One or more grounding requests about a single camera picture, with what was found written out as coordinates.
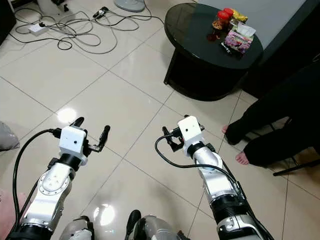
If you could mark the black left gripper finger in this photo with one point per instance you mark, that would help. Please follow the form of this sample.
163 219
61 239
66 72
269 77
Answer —
78 121
105 135

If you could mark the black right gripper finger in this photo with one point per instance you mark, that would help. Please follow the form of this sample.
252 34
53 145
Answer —
186 117
166 132

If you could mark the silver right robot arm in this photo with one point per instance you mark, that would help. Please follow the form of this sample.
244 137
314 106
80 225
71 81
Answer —
212 180

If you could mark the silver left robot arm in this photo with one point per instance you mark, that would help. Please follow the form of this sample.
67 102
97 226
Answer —
47 200

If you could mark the grey pillow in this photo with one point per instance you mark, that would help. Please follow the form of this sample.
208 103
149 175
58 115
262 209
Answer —
5 137

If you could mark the black remote control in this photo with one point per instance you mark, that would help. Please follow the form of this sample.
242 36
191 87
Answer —
230 50

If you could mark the person leg in black trousers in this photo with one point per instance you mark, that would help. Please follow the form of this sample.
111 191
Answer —
275 147
270 115

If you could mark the grey robot left leg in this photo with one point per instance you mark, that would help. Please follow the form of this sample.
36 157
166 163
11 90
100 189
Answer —
77 230

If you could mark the grey robot leg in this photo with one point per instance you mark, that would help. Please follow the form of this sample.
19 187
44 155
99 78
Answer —
155 227
77 230

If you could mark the grey robot right leg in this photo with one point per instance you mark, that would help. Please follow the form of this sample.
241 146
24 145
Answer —
155 227

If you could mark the round black coffee table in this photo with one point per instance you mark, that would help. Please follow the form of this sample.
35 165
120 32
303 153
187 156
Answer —
195 30

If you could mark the floral tissue pack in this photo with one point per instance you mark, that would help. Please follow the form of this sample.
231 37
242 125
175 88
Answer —
239 41

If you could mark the white power strip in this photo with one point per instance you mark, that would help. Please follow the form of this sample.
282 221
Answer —
38 28

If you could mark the red-lidded snack jar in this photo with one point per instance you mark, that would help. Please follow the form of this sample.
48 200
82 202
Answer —
220 21
228 11

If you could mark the black power strip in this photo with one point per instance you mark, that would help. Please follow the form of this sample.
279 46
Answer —
101 12

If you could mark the gold wrapped snack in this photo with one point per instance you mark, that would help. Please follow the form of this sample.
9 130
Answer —
240 16

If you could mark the black metal chair base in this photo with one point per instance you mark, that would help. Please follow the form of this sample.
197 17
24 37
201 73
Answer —
290 170

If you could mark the white appliance stand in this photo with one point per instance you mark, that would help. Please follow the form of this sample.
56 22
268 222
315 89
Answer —
52 6

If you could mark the grey round fan base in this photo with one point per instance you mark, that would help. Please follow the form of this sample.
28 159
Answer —
130 4

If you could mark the black cabinet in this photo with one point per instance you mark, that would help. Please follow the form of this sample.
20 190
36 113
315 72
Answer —
6 17

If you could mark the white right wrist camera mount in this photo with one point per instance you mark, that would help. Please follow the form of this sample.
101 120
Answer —
191 131

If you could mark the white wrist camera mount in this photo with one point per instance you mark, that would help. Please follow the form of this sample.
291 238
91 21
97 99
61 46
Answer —
191 131
72 140

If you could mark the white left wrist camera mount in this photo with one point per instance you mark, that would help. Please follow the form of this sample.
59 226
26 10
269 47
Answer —
72 140

